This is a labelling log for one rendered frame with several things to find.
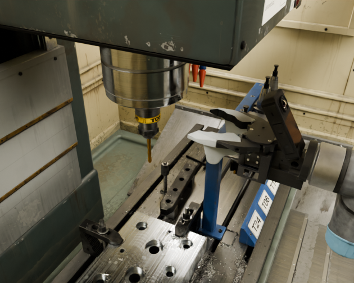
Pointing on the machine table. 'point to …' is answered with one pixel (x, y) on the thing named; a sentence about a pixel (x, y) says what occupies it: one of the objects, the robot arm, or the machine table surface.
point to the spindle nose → (143, 79)
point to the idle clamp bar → (186, 181)
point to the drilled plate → (142, 244)
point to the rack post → (212, 202)
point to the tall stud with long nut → (164, 175)
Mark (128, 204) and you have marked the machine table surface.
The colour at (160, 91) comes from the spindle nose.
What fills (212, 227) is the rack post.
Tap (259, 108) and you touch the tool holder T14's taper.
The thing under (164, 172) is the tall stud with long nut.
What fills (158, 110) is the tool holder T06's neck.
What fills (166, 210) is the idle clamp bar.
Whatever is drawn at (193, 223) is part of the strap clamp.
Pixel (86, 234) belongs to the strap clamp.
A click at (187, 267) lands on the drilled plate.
